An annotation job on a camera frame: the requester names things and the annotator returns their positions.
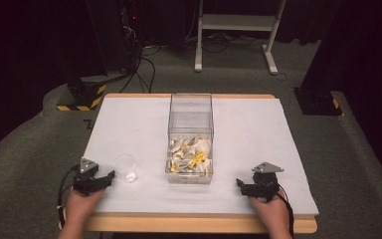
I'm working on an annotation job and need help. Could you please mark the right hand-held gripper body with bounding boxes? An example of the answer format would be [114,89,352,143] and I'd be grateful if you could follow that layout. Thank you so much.
[245,161,285,203]

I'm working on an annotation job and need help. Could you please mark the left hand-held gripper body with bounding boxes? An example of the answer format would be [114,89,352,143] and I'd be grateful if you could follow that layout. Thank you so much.
[72,157,104,197]

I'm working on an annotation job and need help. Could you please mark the clear plastic cup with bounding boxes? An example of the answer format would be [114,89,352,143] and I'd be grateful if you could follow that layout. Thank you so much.
[112,153,138,184]

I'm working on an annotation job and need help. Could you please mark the pile of white yellow packets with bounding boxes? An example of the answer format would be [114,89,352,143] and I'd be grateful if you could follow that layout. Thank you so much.
[168,134,213,176]

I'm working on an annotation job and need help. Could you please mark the clear plastic box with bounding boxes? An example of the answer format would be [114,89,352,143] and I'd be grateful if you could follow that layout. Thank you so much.
[164,93,215,185]

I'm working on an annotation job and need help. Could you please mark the person's right hand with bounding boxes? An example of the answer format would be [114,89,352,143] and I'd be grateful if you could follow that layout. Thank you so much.
[248,189,291,234]

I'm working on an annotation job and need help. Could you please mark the person's left hand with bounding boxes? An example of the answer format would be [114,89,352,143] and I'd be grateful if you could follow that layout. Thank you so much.
[64,187,107,231]

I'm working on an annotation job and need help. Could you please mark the white table mat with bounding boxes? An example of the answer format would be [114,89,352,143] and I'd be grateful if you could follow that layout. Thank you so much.
[83,96,320,216]

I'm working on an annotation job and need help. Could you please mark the wooden table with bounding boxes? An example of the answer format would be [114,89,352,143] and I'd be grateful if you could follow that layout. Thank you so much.
[83,93,319,235]

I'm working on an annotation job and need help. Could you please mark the black stand base yellow stripes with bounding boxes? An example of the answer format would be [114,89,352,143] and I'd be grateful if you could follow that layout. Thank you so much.
[56,75,108,113]

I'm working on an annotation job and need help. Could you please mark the black computer tower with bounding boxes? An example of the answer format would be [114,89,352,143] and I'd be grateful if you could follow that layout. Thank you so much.
[116,0,142,74]

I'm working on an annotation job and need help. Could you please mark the white metal stand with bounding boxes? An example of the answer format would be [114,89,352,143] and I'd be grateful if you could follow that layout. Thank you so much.
[194,0,288,76]

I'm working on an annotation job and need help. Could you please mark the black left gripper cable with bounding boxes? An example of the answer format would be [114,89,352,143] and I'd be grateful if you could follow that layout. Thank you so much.
[56,164,81,231]

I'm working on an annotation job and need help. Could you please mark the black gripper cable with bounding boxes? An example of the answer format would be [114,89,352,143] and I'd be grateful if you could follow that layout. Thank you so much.
[274,191,295,239]
[56,164,81,231]

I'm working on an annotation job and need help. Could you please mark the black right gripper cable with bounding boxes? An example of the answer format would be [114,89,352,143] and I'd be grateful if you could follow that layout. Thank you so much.
[274,191,295,239]

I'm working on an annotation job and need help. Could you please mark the black floor cables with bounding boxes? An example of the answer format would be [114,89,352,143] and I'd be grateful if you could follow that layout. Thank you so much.
[118,31,157,95]

